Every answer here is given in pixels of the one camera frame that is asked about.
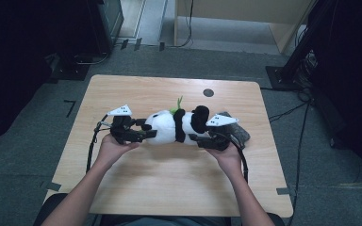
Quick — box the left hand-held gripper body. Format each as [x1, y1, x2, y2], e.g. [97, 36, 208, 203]
[107, 104, 146, 146]

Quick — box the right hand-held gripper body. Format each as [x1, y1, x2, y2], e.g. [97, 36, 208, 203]
[205, 113, 240, 153]

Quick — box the panda plush toy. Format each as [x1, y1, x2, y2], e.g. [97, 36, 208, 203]
[140, 95, 211, 146]

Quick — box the grey cloth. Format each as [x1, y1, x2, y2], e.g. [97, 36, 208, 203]
[216, 111, 252, 149]

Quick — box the person's right hand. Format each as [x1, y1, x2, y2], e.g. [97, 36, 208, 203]
[205, 143, 245, 181]

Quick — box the person's left hand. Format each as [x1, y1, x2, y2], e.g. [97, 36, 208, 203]
[94, 134, 140, 172]

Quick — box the black floor tape mark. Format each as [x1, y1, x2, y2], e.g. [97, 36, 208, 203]
[63, 99, 77, 119]

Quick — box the black flat stand base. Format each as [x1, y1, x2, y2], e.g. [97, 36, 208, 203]
[47, 53, 91, 82]

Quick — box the person's dark clothing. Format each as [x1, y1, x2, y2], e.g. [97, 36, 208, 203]
[98, 214, 234, 226]

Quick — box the black metal stand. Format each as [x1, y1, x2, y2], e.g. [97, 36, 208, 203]
[265, 0, 331, 92]

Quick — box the black cabinet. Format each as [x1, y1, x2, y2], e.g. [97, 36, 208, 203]
[86, 0, 125, 57]

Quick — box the black chair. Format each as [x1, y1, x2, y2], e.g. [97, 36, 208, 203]
[32, 192, 69, 226]

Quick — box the light wooden cabinet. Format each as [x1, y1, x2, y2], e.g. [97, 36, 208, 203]
[173, 0, 316, 55]

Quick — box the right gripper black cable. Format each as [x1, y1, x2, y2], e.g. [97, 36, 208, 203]
[221, 131, 250, 185]

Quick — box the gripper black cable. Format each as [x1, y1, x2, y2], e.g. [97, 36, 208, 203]
[85, 114, 114, 174]
[221, 131, 250, 185]

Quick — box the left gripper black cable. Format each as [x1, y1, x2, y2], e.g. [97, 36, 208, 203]
[85, 114, 114, 174]

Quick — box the short black floor cable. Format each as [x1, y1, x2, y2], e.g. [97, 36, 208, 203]
[268, 101, 310, 123]

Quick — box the long black floor cable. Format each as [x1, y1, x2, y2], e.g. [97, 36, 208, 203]
[286, 103, 311, 226]

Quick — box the black hanging cable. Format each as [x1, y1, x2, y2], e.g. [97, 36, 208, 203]
[169, 0, 194, 49]

